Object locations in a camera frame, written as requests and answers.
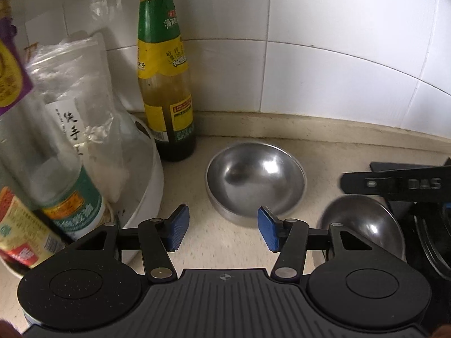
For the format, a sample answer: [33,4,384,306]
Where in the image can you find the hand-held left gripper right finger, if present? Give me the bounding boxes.
[258,206,369,283]

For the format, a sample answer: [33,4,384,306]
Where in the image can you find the green yellow label sauce bottle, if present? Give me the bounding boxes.
[137,0,198,163]

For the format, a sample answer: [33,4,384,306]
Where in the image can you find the yellow cap yellow red bottle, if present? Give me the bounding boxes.
[0,186,67,268]

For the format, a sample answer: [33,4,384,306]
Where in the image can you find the stainless steel bowl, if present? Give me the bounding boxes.
[205,142,307,225]
[316,195,406,263]

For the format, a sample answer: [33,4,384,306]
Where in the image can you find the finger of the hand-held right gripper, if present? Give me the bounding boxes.
[339,164,451,198]

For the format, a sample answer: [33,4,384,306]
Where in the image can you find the clear bottle purple label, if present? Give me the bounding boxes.
[0,0,110,243]

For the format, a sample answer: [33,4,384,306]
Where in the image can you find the clear plastic bag white powder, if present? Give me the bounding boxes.
[25,33,142,205]

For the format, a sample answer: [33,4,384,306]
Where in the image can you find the white two-tier rotating rack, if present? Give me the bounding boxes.
[0,113,164,279]

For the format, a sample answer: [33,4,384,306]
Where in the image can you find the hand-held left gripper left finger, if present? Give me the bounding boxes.
[76,204,191,284]

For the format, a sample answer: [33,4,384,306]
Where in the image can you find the black gas stove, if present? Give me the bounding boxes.
[370,162,451,289]

